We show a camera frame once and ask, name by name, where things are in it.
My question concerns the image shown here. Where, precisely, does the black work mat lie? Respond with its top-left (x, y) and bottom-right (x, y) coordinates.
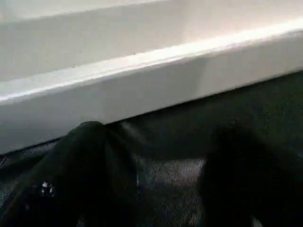
top-left (0, 70), bottom-right (303, 227)

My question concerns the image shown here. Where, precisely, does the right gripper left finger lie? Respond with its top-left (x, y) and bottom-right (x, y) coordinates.
top-left (0, 121), bottom-right (139, 227)

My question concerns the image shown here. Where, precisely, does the white plastic table top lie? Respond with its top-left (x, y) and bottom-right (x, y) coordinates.
top-left (0, 0), bottom-right (303, 156)

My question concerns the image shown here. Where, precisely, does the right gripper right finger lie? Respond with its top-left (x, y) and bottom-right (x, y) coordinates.
top-left (196, 124), bottom-right (303, 227)

